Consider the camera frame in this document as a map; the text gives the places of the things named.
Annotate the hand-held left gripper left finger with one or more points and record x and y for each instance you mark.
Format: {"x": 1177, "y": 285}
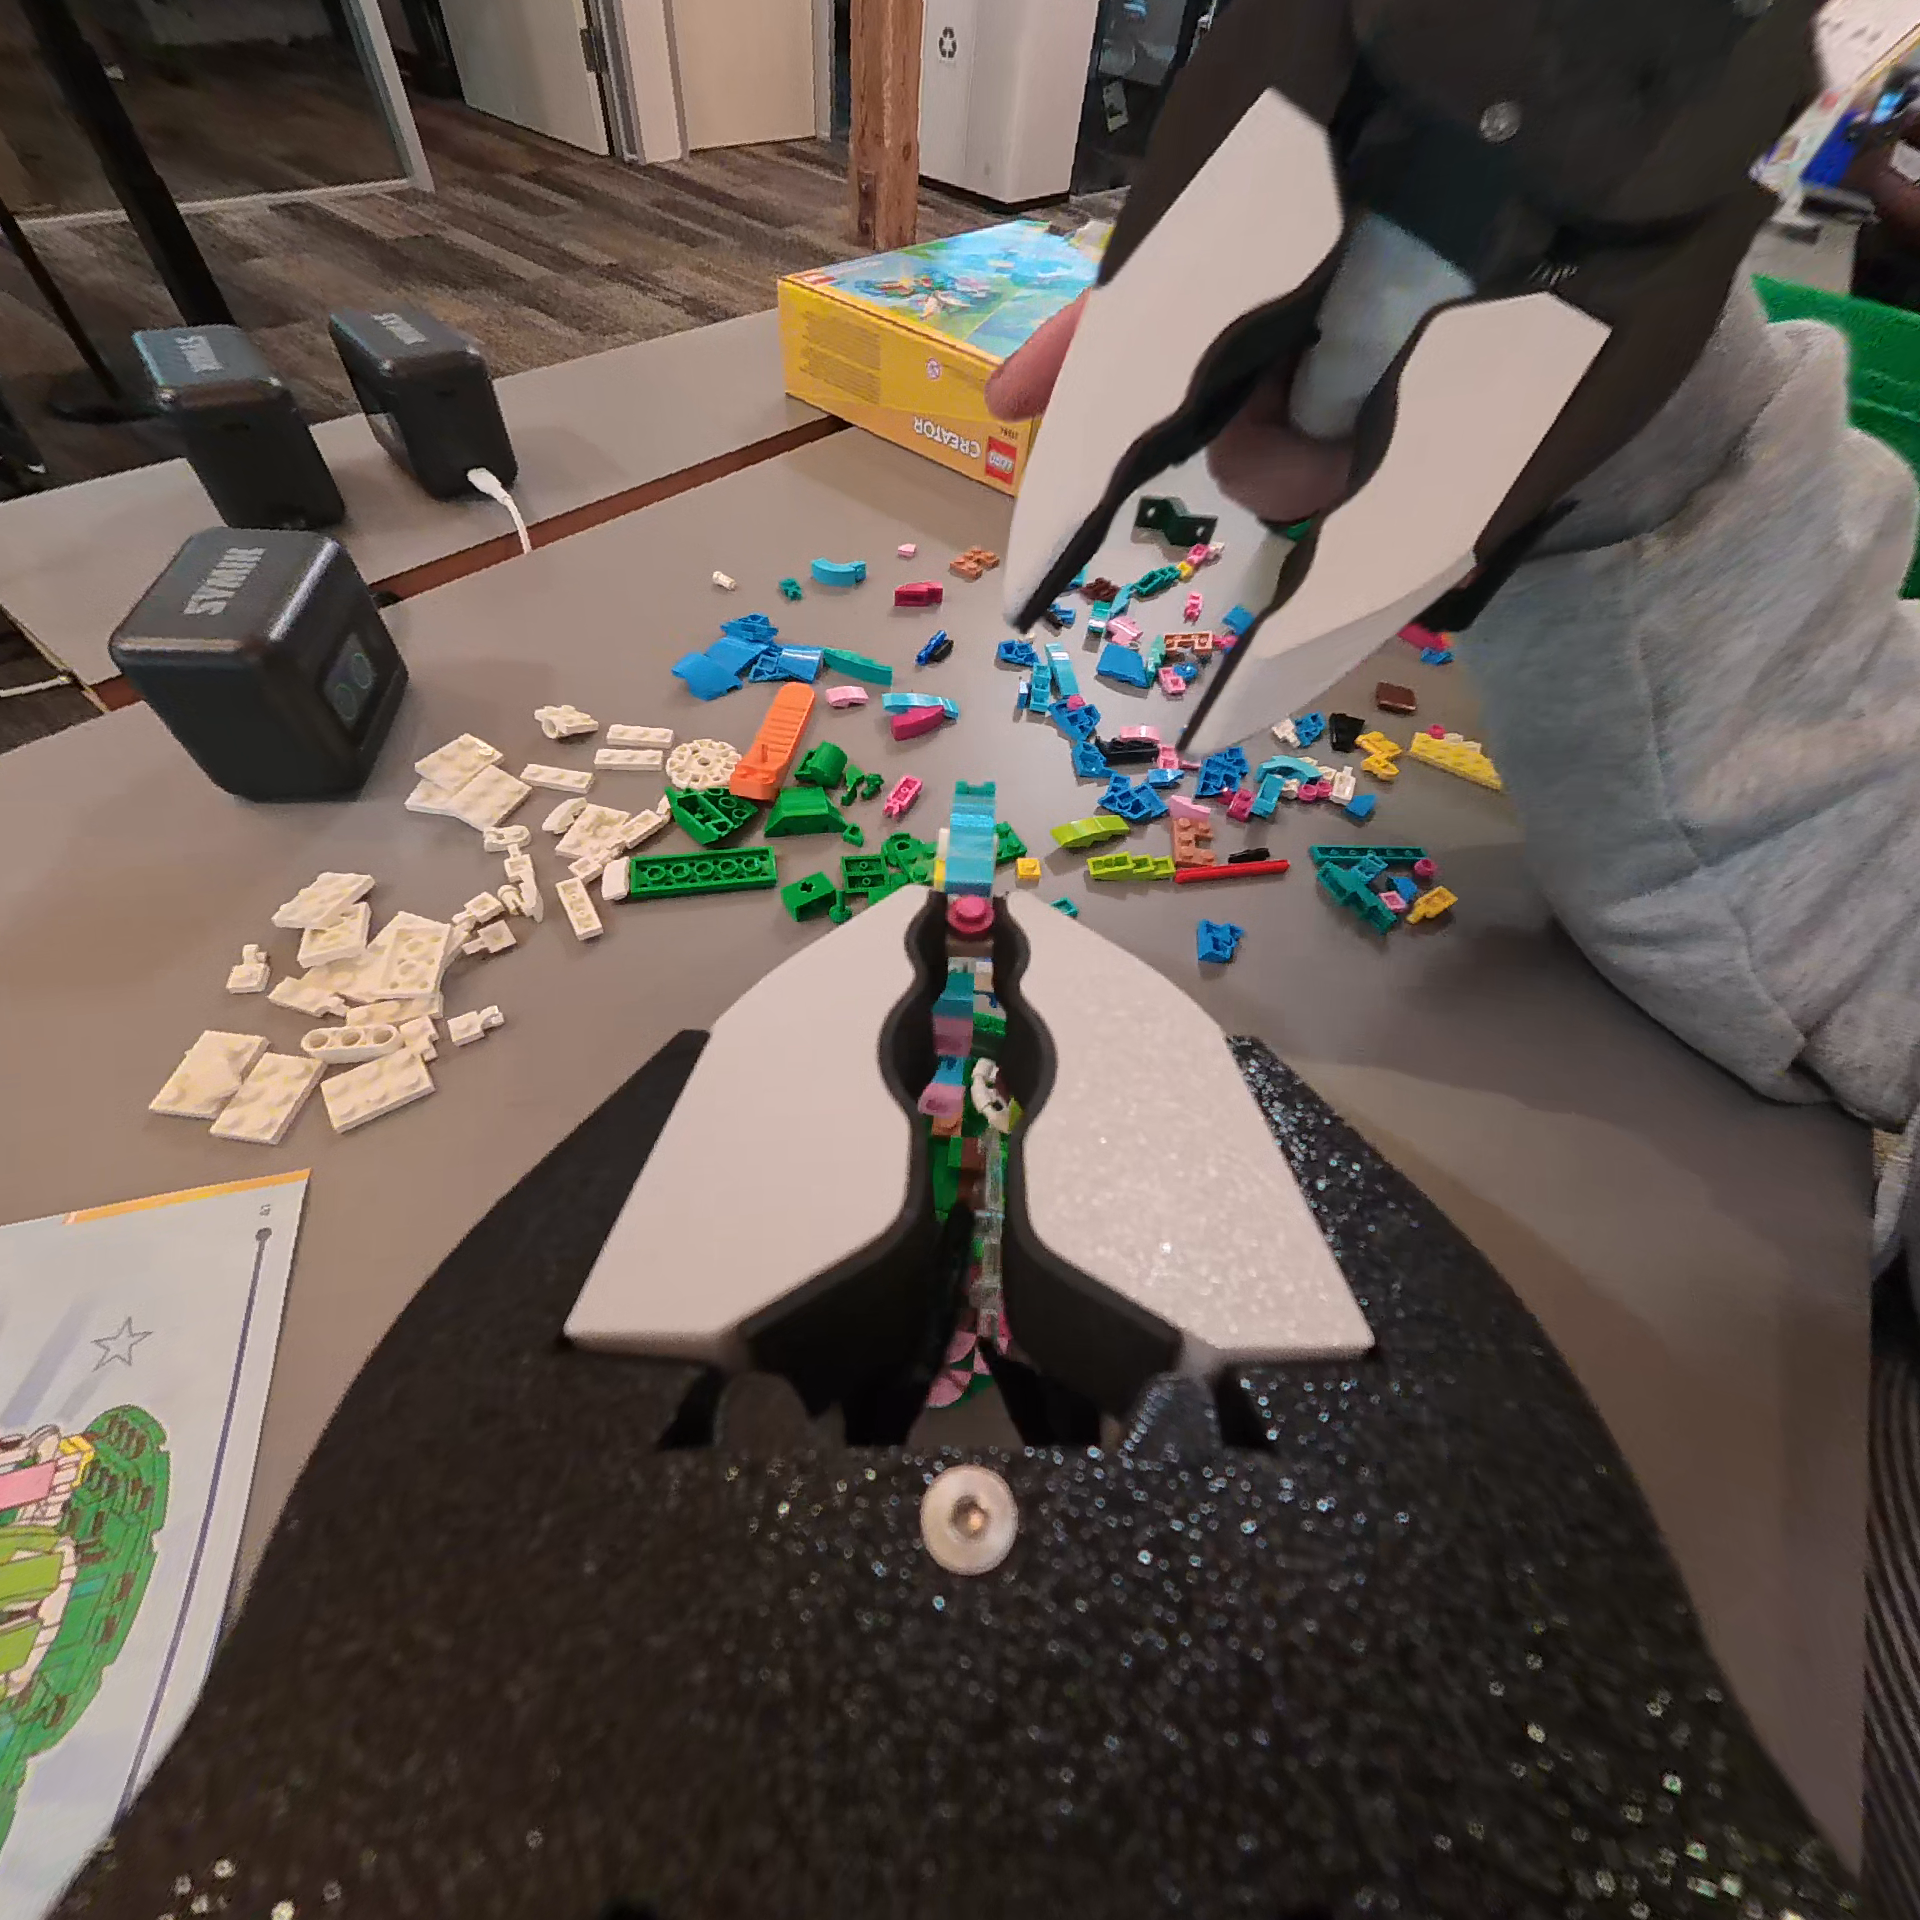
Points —
{"x": 705, "y": 1201}

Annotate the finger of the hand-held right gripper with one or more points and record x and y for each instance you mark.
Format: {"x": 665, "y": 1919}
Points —
{"x": 1140, "y": 329}
{"x": 1424, "y": 481}

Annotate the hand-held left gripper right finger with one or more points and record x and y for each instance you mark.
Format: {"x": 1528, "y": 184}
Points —
{"x": 1184, "y": 1201}

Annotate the colourful brick reef model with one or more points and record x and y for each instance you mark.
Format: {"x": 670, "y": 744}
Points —
{"x": 972, "y": 839}

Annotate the person's right forearm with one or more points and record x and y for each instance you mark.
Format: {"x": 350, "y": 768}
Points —
{"x": 1693, "y": 675}

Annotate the grey desk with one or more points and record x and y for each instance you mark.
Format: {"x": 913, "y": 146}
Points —
{"x": 628, "y": 405}
{"x": 1574, "y": 1201}

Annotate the person's right hand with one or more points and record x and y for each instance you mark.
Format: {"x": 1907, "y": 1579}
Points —
{"x": 1276, "y": 457}

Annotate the yellow toy box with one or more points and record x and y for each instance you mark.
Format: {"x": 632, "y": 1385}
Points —
{"x": 901, "y": 345}

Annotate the colourful toy box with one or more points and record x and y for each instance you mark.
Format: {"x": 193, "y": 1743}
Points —
{"x": 1822, "y": 119}

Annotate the white recycling bin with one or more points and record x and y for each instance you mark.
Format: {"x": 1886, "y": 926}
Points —
{"x": 989, "y": 105}

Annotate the pile of green bricks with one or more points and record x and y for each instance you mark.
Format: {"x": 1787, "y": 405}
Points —
{"x": 705, "y": 874}

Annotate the pile of mixed coloured bricks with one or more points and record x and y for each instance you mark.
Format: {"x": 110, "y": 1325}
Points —
{"x": 1118, "y": 663}

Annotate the green plastic crate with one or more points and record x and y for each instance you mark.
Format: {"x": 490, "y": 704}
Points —
{"x": 1861, "y": 360}

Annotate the pile of white bricks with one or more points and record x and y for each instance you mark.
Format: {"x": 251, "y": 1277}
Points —
{"x": 398, "y": 953}

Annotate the orange brick separator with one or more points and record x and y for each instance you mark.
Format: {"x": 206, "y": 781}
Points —
{"x": 772, "y": 744}

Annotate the brick instruction booklet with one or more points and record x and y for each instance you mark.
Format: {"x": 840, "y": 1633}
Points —
{"x": 120, "y": 1425}

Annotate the black power station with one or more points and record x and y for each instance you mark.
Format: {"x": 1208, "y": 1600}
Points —
{"x": 241, "y": 675}
{"x": 428, "y": 405}
{"x": 241, "y": 434}

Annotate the person's striped trousers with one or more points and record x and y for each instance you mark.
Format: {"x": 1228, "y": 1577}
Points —
{"x": 1892, "y": 1501}

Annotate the black stand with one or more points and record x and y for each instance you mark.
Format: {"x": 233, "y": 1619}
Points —
{"x": 136, "y": 194}

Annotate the wooden post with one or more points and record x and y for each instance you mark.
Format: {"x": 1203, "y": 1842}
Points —
{"x": 885, "y": 119}

